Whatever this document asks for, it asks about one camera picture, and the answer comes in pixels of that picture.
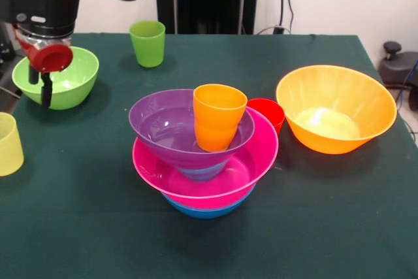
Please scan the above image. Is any green plastic bowl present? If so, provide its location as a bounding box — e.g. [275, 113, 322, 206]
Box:
[12, 46, 100, 111]

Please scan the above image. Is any dark green tablecloth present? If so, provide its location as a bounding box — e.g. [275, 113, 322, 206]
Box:
[0, 32, 418, 279]

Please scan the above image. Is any yellow plastic cup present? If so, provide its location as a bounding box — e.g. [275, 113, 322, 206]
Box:
[0, 112, 25, 177]

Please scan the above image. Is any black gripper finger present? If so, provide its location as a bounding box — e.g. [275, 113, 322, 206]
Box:
[40, 71, 54, 108]
[27, 65, 40, 85]

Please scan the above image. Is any small blue plastic bowl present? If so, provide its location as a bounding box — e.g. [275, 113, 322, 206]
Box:
[178, 163, 226, 182]

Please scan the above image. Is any black wheeled base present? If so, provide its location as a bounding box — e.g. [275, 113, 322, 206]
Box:
[378, 41, 418, 112]

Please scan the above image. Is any orange plastic cup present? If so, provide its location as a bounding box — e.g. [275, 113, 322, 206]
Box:
[193, 84, 248, 153]

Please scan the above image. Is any blue cable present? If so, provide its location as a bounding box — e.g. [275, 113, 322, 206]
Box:
[393, 58, 418, 107]

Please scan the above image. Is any green plastic cup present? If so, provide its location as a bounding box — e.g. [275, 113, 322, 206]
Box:
[129, 20, 167, 68]

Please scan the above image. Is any red plastic cup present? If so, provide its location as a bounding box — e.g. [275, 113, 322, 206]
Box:
[246, 98, 285, 136]

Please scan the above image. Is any large orange plastic bowl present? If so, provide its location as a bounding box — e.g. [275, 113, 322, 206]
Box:
[276, 65, 398, 155]

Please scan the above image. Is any pink plastic bowl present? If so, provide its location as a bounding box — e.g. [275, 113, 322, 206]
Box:
[131, 107, 280, 210]

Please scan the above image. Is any purple plastic bowl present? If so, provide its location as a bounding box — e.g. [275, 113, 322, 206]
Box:
[128, 88, 255, 175]

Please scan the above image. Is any black equipment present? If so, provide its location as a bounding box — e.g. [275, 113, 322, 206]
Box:
[0, 20, 25, 99]

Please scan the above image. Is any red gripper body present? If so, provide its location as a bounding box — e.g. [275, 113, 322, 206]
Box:
[15, 32, 73, 74]

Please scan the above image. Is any large blue plastic bowl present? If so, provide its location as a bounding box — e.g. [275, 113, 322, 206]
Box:
[161, 183, 257, 220]

